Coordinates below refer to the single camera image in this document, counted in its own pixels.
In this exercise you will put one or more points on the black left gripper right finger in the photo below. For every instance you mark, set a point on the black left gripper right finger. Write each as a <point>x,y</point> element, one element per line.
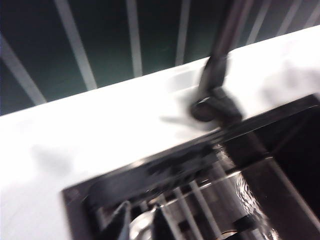
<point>158,225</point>

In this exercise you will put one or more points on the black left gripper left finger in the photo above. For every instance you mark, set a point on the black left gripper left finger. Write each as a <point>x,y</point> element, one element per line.
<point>123,222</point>

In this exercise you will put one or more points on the black sink drain rack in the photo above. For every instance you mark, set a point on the black sink drain rack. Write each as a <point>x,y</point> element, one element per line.
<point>190,195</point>

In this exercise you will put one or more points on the black kitchen sink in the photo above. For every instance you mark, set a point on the black kitchen sink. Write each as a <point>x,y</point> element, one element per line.
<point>287,150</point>

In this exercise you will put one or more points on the grey metal faucet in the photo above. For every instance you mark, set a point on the grey metal faucet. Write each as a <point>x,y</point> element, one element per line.
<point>220,50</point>

